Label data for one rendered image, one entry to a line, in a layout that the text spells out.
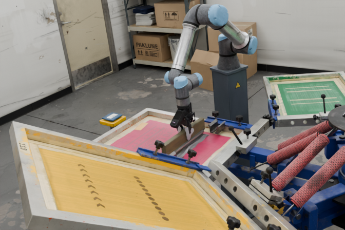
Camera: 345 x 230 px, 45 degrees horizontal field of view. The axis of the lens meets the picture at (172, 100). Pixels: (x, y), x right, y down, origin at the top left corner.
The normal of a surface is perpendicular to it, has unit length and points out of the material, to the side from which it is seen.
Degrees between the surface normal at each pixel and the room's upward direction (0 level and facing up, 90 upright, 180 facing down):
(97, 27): 90
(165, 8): 89
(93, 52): 90
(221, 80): 90
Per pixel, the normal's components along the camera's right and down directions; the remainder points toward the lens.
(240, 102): 0.56, 0.26
